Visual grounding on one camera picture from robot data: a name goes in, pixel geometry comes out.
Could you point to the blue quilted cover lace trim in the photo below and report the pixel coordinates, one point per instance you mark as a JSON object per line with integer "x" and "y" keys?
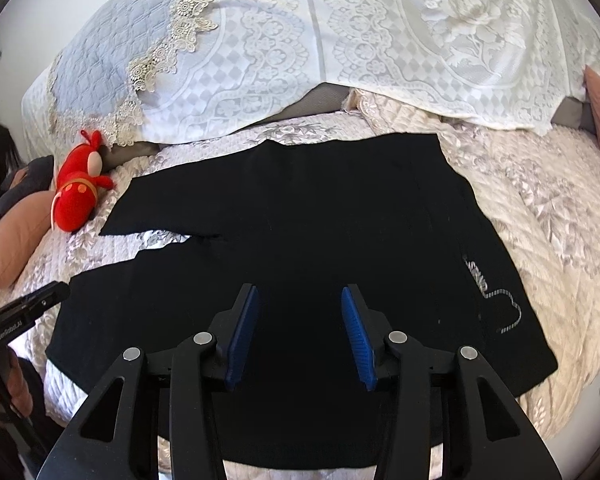
{"x": 110, "y": 45}

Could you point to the person's left hand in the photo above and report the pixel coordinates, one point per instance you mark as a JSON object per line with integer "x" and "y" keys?
{"x": 16, "y": 377}

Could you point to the dark grey cloth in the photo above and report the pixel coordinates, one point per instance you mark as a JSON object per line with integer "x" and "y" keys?
{"x": 25, "y": 175}

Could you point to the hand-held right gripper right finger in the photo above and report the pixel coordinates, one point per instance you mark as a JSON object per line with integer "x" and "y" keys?
{"x": 357, "y": 335}

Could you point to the white lace pillow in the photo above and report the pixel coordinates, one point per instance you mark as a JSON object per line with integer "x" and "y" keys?
{"x": 380, "y": 35}

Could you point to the floral quilted bedspread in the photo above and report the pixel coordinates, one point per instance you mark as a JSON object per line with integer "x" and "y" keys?
{"x": 530, "y": 210}

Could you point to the red plush toy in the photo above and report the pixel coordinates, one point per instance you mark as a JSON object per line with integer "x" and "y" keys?
{"x": 77, "y": 195}

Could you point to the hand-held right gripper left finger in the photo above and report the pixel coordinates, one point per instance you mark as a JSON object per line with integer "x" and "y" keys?
{"x": 240, "y": 332}

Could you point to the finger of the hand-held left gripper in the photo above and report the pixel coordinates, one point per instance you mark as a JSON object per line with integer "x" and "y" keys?
{"x": 45, "y": 296}

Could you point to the black pants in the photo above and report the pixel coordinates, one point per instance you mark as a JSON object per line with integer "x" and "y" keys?
{"x": 305, "y": 210}

